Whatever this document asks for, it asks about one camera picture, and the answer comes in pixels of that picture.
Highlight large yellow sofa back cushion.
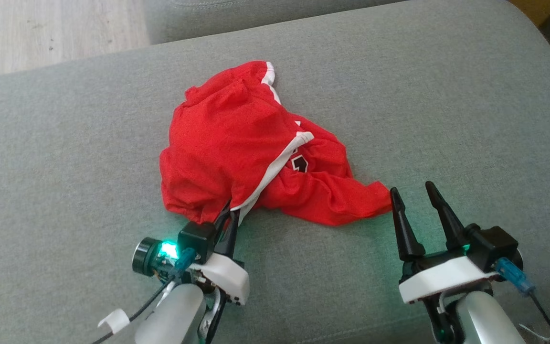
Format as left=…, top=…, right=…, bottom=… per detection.
left=508, top=0, right=550, bottom=27

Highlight blue left camera connector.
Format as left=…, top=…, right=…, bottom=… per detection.
left=174, top=247, right=197, bottom=277

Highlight white cable clip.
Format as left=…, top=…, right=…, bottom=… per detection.
left=97, top=309, right=131, bottom=334

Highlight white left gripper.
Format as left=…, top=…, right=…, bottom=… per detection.
left=193, top=200, right=251, bottom=307

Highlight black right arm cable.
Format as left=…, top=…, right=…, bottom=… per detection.
left=518, top=289, right=550, bottom=343

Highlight grey sofa seat cushion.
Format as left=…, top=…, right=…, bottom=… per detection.
left=144, top=0, right=407, bottom=45

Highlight blue camera connector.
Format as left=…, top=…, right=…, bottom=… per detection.
left=174, top=247, right=197, bottom=277
left=495, top=258, right=536, bottom=295

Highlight large grey sofa seat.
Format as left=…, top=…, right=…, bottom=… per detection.
left=0, top=0, right=550, bottom=344

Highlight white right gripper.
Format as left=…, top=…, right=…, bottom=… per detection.
left=390, top=181, right=489, bottom=305

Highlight blue right camera connector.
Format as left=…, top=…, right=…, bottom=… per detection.
left=495, top=258, right=536, bottom=295

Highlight red basketball shorts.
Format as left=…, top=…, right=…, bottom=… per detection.
left=159, top=60, right=393, bottom=226

